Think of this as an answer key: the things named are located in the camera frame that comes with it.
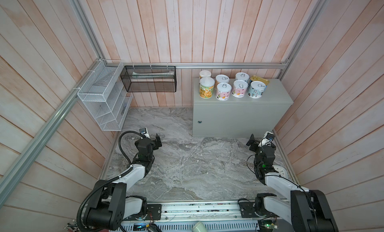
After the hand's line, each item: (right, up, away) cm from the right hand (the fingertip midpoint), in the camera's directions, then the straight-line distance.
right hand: (260, 136), depth 85 cm
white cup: (-37, -37, -23) cm, 57 cm away
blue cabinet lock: (-35, +8, +4) cm, 36 cm away
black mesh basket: (-68, +38, +13) cm, 79 cm away
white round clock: (+12, -20, -2) cm, 23 cm away
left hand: (-65, -2, +4) cm, 65 cm away
